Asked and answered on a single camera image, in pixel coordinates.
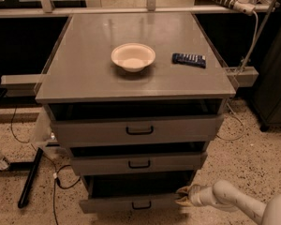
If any white cable right side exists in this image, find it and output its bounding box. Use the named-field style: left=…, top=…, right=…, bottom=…
left=215, top=9, right=260, bottom=142

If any black floor cable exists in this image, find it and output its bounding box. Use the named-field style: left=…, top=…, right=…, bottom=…
left=9, top=105, right=81, bottom=225

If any white emergency stop button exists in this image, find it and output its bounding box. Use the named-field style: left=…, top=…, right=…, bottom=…
left=205, top=0, right=258, bottom=17

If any black bar on floor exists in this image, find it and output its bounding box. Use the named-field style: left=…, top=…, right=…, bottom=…
left=18, top=148, right=43, bottom=209

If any dark blue snack packet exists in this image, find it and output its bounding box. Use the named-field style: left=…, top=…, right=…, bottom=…
left=171, top=53, right=206, bottom=68

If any dark cabinet at right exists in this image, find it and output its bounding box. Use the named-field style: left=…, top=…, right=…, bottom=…
left=249, top=0, right=281, bottom=132

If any grey drawer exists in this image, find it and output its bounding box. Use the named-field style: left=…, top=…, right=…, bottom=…
left=80, top=172, right=193, bottom=213
left=71, top=152, right=207, bottom=175
left=51, top=115, right=223, bottom=147

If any grey middle drawer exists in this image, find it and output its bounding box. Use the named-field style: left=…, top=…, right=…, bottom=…
left=71, top=152, right=207, bottom=175

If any grey drawer cabinet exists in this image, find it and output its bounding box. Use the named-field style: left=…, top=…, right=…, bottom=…
left=35, top=11, right=238, bottom=202

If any grey top drawer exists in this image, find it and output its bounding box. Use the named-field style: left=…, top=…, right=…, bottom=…
left=51, top=115, right=223, bottom=147

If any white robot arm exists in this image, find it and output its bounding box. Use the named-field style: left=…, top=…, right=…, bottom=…
left=175, top=180, right=281, bottom=225

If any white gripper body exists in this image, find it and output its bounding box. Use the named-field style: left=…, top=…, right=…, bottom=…
left=189, top=185, right=213, bottom=206

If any grey bottom drawer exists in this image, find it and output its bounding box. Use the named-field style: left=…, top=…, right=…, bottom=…
left=80, top=172, right=193, bottom=213

